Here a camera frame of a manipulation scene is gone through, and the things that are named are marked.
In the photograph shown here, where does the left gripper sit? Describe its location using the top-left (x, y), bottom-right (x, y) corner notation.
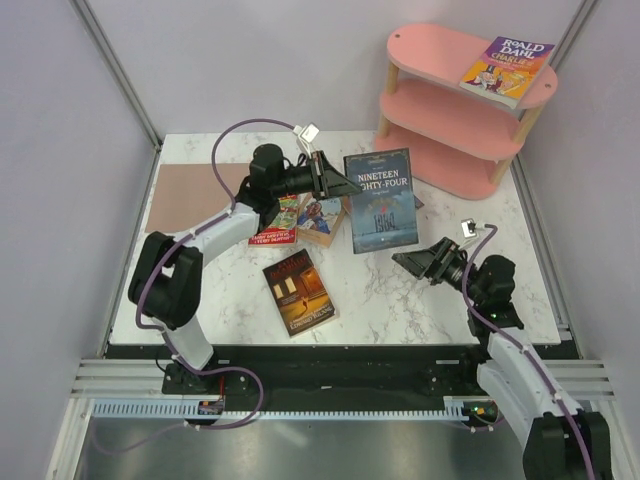
top-left (271, 150), bottom-right (361, 201)

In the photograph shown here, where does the tan Othello book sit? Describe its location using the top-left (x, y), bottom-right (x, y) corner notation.
top-left (297, 194), bottom-right (346, 248)

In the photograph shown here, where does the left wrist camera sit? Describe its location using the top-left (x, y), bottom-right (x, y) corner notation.
top-left (295, 123), bottom-right (320, 144)

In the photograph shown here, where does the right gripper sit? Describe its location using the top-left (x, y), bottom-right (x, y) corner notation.
top-left (391, 236), bottom-right (485, 304)

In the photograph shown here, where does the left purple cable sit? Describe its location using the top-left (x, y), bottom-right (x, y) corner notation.
top-left (89, 117), bottom-right (301, 455)

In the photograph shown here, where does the pink three-tier shelf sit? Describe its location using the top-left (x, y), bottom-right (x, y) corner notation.
top-left (375, 23), bottom-right (558, 200)

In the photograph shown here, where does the brown cardboard file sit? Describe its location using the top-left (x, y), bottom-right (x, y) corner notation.
top-left (145, 164), bottom-right (231, 233)

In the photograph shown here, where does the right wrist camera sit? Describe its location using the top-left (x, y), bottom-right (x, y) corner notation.
top-left (461, 218), bottom-right (478, 240)

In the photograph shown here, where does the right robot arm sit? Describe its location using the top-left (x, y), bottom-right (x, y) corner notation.
top-left (392, 238), bottom-right (613, 479)

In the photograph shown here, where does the white slotted cable duct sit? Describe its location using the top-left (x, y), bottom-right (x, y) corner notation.
top-left (92, 397), bottom-right (501, 420)

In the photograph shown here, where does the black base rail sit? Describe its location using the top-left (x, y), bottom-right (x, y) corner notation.
top-left (102, 342), bottom-right (521, 401)

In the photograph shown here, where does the red Treehouse book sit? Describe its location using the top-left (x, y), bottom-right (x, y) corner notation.
top-left (248, 195), bottom-right (299, 247)

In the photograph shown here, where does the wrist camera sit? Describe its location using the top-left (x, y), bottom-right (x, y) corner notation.
top-left (295, 123), bottom-right (320, 144)
top-left (461, 218), bottom-right (478, 240)

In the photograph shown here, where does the Roald Dahl Charlie book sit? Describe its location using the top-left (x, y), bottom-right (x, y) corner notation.
top-left (459, 36), bottom-right (555, 109)

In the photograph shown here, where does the brown Edward Tulane book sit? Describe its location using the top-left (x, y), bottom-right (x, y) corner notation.
top-left (263, 249), bottom-right (337, 338)

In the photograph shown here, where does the blue Nineteen Eighty-Four book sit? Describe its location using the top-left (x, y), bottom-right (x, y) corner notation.
top-left (344, 148), bottom-right (419, 254)

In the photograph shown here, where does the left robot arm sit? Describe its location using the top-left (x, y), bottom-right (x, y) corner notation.
top-left (128, 144), bottom-right (362, 393)

